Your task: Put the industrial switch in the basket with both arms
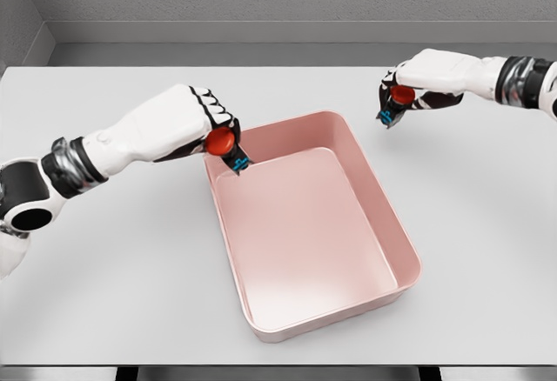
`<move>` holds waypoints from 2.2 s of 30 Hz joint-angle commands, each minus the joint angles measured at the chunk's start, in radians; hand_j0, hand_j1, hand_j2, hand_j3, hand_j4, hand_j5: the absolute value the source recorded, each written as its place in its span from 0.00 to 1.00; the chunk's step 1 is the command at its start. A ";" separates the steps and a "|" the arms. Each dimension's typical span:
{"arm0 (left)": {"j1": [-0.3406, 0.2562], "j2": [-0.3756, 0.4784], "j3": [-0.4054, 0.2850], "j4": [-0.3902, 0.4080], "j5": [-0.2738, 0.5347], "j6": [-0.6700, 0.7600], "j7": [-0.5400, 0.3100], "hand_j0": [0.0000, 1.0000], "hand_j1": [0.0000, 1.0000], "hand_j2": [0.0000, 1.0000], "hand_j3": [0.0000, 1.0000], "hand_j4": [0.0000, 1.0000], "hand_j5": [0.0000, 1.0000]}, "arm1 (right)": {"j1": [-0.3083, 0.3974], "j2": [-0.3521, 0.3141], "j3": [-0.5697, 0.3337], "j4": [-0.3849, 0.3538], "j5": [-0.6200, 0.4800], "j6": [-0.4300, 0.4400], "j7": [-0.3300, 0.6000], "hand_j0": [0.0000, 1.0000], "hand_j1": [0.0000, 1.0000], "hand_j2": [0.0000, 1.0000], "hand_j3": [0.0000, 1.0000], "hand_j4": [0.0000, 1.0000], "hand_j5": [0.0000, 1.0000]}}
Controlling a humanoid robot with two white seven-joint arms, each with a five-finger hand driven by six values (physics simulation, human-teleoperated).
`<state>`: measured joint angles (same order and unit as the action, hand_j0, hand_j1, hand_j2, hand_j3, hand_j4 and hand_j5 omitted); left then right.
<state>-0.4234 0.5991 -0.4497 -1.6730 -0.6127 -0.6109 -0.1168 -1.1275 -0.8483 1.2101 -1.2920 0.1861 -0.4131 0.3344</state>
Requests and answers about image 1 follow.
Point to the pink rectangular basket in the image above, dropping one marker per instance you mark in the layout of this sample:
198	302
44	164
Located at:
311	229

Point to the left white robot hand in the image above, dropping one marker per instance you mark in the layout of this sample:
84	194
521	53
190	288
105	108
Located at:
176	122

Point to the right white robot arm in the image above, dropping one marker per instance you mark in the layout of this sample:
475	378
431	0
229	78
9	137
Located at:
518	81

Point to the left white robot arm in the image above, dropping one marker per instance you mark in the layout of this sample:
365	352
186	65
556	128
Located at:
65	172

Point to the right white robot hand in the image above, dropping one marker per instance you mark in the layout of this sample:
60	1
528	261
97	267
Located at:
428	72

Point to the red button industrial switch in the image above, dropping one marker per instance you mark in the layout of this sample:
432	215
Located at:
219	142
398	98

